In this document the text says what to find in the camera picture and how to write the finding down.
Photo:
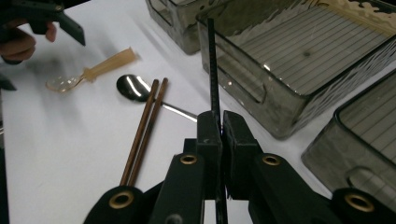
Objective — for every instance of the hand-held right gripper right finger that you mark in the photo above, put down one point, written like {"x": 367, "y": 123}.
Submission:
{"x": 238, "y": 155}

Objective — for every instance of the gray transparent plastic bin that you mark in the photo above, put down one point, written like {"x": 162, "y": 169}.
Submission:
{"x": 330, "y": 149}
{"x": 180, "y": 34}
{"x": 280, "y": 102}

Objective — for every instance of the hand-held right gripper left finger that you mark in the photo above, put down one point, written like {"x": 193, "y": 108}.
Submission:
{"x": 211, "y": 155}

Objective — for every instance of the black chopstick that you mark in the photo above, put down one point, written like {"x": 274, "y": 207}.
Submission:
{"x": 213, "y": 62}

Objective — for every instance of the brown wooden chopstick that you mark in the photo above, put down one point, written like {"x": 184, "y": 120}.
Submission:
{"x": 139, "y": 130}
{"x": 149, "y": 130}

